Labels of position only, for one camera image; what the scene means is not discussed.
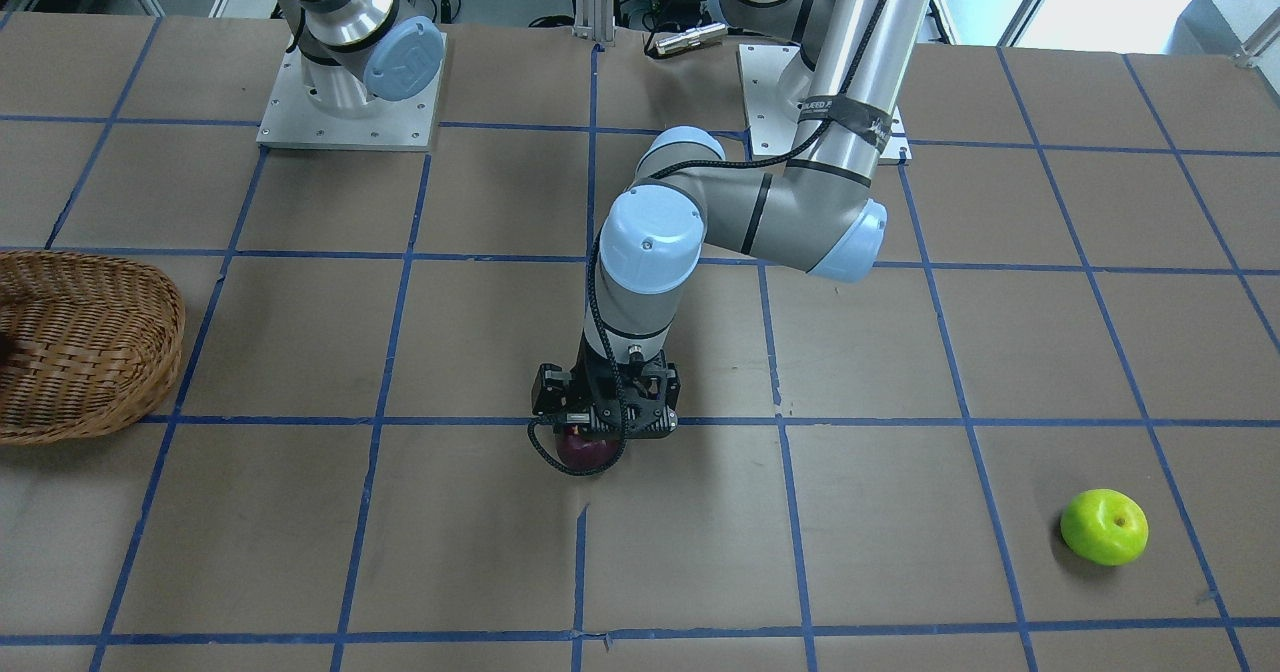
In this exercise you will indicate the wicker basket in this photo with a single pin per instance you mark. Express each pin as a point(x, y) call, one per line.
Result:
point(91, 344)

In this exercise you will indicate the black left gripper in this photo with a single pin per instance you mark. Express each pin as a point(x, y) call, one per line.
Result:
point(549, 391)

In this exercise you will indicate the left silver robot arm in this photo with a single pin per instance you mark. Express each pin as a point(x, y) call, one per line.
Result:
point(808, 207)

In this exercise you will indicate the green apple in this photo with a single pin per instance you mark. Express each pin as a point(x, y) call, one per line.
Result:
point(1105, 527)

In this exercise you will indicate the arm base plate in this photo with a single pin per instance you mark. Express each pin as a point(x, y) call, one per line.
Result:
point(774, 83)
point(319, 105)

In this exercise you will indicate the dark red apple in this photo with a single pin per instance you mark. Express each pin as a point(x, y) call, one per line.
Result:
point(585, 456)

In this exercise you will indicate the silver metal connector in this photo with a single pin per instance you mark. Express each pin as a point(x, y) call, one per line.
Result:
point(682, 42)

